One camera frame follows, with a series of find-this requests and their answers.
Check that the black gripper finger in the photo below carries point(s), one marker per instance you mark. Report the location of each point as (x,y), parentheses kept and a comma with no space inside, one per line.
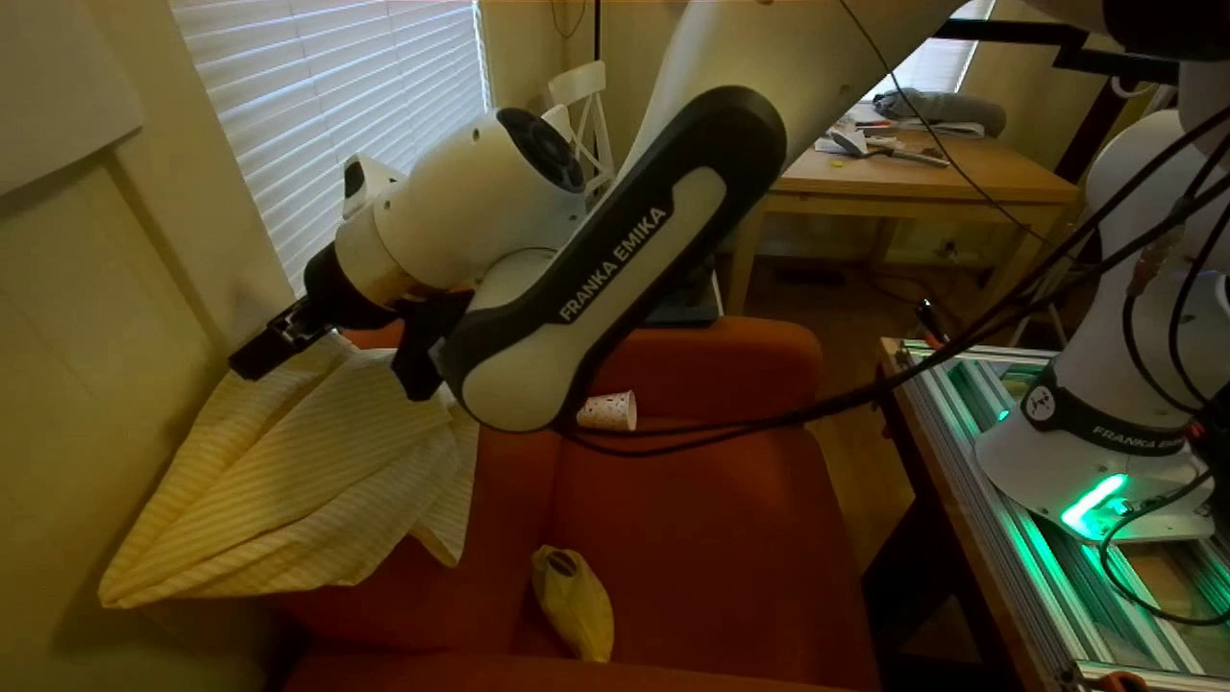
(271,340)
(282,352)

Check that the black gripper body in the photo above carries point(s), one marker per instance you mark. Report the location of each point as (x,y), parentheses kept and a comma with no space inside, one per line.
(346,292)

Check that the yellow white striped towel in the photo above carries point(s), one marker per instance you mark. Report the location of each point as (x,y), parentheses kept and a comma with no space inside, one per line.
(292,502)

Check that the yellow banana-shaped zip case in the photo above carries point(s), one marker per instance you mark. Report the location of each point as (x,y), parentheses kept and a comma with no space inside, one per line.
(572,602)

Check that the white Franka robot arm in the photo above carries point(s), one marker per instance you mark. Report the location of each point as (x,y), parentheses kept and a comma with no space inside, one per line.
(617,281)

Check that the white wooden dining chair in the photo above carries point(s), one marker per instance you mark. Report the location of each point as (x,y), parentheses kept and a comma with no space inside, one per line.
(576,82)

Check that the white window blinds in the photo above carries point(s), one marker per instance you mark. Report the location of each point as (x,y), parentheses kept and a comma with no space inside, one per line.
(321,103)

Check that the white paper cup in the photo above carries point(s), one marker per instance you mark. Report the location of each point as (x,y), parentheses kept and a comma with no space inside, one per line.
(613,414)

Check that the orange upholstered armchair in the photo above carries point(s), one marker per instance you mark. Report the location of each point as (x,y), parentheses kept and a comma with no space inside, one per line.
(703,541)

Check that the red black hand clamp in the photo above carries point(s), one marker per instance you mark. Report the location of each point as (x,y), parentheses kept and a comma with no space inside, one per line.
(927,322)

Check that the light wooden table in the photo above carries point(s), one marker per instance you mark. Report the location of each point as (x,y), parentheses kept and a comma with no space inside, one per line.
(924,186)

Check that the grey folded cloth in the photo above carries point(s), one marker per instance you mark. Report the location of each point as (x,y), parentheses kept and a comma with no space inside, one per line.
(941,110)

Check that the bright rear window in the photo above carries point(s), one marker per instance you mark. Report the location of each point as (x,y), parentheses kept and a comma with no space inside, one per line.
(934,72)

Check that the aluminium frame robot table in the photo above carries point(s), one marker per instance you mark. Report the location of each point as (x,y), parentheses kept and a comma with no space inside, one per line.
(956,425)

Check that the black overhead boom mount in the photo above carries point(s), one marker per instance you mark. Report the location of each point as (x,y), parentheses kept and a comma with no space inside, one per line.
(1090,58)

